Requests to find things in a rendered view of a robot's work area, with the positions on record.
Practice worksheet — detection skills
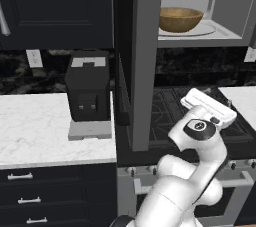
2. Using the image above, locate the black hob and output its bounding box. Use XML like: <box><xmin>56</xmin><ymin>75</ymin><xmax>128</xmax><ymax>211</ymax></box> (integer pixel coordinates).
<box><xmin>116</xmin><ymin>85</ymin><xmax>256</xmax><ymax>169</ymax></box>

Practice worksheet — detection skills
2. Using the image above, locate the grey microwave oven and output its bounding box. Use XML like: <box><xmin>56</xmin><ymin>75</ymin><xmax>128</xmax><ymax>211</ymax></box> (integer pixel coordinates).
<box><xmin>156</xmin><ymin>0</ymin><xmax>256</xmax><ymax>50</ymax></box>

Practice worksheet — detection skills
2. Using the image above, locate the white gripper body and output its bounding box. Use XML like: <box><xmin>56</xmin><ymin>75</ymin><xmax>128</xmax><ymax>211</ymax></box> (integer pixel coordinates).
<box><xmin>179</xmin><ymin>87</ymin><xmax>238</xmax><ymax>130</ymax></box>

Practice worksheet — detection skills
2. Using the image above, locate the white microwave turntable plate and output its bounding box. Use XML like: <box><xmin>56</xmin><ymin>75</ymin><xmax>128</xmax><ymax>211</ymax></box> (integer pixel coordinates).
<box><xmin>157</xmin><ymin>20</ymin><xmax>218</xmax><ymax>38</ymax></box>

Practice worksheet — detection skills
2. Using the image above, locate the silver cupboard handle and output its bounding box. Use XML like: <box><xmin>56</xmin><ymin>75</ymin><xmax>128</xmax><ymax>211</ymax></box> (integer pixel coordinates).
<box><xmin>0</xmin><ymin>2</ymin><xmax>11</xmax><ymax>37</ymax></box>

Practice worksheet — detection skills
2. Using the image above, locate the wooden bowl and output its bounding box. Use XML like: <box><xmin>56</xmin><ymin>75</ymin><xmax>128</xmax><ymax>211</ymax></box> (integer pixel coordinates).
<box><xmin>158</xmin><ymin>6</ymin><xmax>205</xmax><ymax>34</ymax></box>

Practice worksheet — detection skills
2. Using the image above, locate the dark wall cupboard door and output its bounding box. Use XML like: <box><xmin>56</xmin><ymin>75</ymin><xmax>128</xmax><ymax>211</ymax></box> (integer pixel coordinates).
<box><xmin>0</xmin><ymin>0</ymin><xmax>115</xmax><ymax>51</ymax></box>

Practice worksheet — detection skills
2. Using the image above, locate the black coffee machine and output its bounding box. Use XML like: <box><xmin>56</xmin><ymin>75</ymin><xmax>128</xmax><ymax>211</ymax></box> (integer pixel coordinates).
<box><xmin>63</xmin><ymin>50</ymin><xmax>113</xmax><ymax>142</ymax></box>

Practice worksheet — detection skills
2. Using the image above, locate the silver oven door handle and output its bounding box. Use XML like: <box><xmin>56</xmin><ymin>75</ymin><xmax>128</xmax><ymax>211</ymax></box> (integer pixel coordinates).
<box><xmin>133</xmin><ymin>170</ymin><xmax>255</xmax><ymax>196</ymax></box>

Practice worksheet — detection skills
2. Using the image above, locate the silver drawer handle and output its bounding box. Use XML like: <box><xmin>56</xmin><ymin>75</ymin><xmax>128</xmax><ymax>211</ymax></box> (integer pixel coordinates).
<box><xmin>25</xmin><ymin>216</ymin><xmax>49</xmax><ymax>225</ymax></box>
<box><xmin>7</xmin><ymin>172</ymin><xmax>35</xmax><ymax>181</ymax></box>
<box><xmin>17</xmin><ymin>196</ymin><xmax>43</xmax><ymax>205</ymax></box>

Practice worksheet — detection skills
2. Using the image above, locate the silver oven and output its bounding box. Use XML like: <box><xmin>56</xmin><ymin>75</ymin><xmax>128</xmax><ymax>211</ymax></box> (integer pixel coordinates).
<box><xmin>116</xmin><ymin>158</ymin><xmax>256</xmax><ymax>227</ymax></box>

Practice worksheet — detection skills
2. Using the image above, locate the white wall socket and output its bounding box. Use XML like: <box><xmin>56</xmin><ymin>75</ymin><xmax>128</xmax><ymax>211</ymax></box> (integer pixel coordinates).
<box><xmin>25</xmin><ymin>49</ymin><xmax>45</xmax><ymax>69</ymax></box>
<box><xmin>243</xmin><ymin>46</ymin><xmax>256</xmax><ymax>63</ymax></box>

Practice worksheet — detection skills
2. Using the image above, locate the dark drawer front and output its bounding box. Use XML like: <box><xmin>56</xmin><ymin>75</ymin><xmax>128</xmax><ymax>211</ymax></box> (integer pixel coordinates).
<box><xmin>0</xmin><ymin>163</ymin><xmax>118</xmax><ymax>186</ymax></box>
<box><xmin>0</xmin><ymin>183</ymin><xmax>118</xmax><ymax>207</ymax></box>
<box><xmin>0</xmin><ymin>203</ymin><xmax>118</xmax><ymax>227</ymax></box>

